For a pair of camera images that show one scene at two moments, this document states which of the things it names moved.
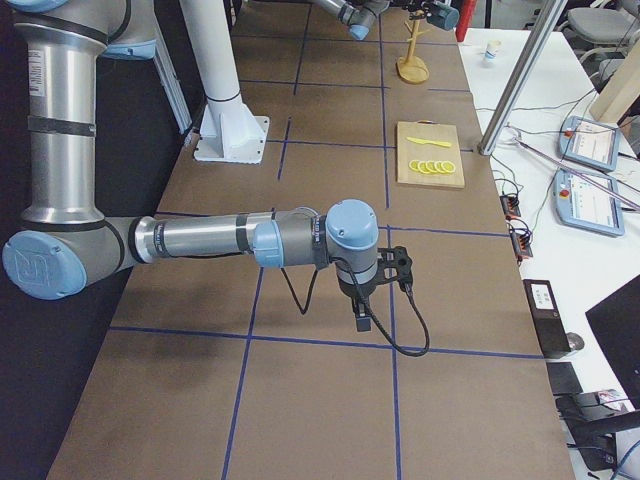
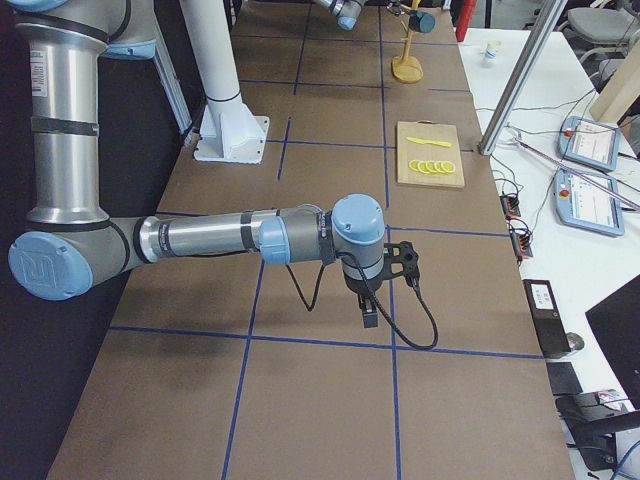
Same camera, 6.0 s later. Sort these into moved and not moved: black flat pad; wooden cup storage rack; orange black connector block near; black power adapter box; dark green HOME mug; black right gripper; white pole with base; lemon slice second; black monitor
Moved: black right gripper; wooden cup storage rack; dark green HOME mug
Not moved: white pole with base; orange black connector block near; lemon slice second; black power adapter box; black monitor; black flat pad
